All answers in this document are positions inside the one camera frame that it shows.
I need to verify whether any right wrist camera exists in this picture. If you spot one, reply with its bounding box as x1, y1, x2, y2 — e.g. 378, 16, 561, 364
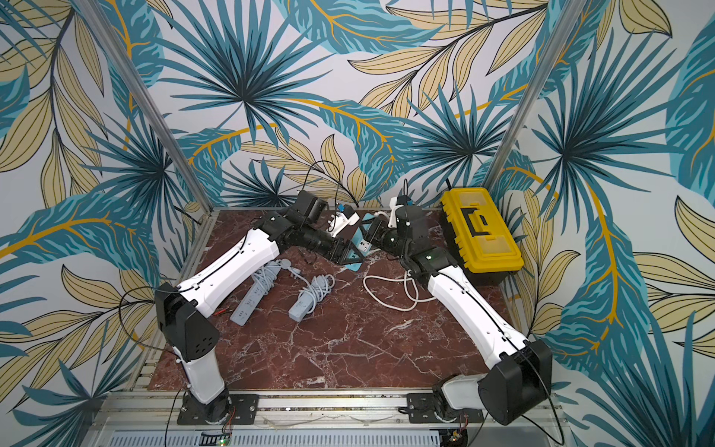
388, 195, 414, 228

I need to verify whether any short strip grey cord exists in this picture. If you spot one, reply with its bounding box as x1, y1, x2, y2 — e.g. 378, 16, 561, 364
298, 273, 336, 311

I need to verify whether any aluminium frame post right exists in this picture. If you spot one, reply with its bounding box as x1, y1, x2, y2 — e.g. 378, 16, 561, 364
482, 0, 586, 190

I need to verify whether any aluminium frame post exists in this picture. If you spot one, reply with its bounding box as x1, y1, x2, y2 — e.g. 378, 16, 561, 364
482, 0, 586, 190
74, 0, 213, 214

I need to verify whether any grey power strip cord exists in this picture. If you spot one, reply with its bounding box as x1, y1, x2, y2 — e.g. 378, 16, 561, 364
250, 258, 311, 289

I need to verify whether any teal power strip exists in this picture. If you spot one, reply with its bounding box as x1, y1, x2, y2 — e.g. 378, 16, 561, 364
346, 235, 372, 272

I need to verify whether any cream power strip cord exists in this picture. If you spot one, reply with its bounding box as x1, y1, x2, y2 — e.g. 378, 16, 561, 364
361, 209, 439, 313

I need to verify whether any short grey power strip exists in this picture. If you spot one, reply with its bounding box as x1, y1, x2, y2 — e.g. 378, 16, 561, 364
289, 283, 324, 322

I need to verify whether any yellow black toolbox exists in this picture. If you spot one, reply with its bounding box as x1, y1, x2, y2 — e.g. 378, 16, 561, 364
439, 187, 524, 287

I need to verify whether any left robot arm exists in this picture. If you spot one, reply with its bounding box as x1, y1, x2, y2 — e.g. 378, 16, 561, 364
155, 191, 364, 413

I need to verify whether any aluminium frame post left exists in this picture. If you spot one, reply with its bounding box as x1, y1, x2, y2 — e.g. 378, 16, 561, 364
74, 0, 213, 214

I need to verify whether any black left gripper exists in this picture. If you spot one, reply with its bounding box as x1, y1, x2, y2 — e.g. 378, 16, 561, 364
301, 223, 367, 264

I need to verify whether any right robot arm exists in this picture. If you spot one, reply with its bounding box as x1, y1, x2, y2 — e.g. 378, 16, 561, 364
360, 206, 553, 426

